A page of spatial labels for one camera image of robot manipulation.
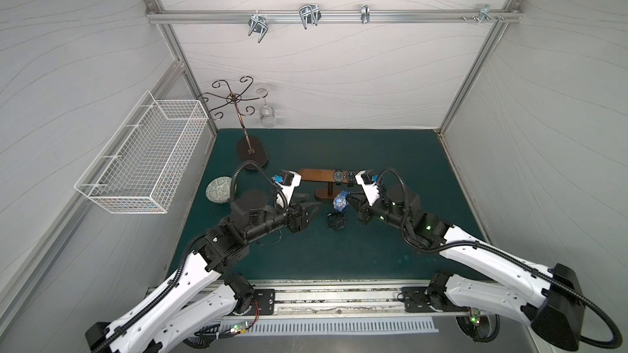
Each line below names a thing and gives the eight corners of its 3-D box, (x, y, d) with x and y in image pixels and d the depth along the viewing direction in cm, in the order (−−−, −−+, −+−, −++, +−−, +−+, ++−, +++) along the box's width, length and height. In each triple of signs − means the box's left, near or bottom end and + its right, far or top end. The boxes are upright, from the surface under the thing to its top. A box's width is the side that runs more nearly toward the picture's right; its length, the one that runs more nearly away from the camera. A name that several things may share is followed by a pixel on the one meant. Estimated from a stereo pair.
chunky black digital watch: (327, 230, 89) (327, 226, 86) (327, 215, 93) (327, 210, 91) (345, 230, 89) (346, 226, 86) (344, 215, 93) (345, 210, 91)
